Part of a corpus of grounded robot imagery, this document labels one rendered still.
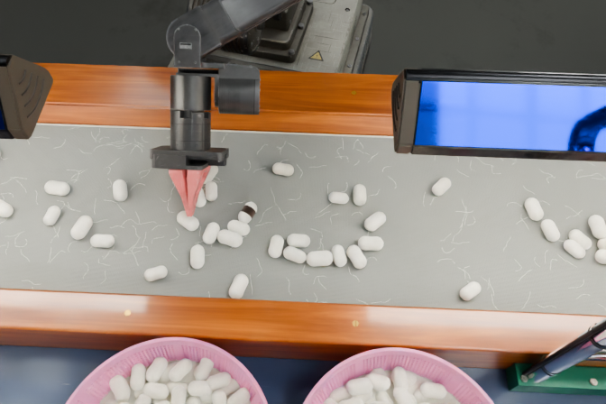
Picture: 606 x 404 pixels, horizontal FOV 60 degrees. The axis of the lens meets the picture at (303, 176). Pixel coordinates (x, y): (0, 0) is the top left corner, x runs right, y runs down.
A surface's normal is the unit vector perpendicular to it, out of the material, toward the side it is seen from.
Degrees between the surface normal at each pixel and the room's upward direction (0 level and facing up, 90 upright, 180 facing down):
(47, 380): 0
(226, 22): 48
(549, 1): 0
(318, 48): 0
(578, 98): 58
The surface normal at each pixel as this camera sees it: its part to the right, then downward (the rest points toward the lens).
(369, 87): 0.00, -0.54
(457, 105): -0.04, 0.43
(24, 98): 1.00, 0.04
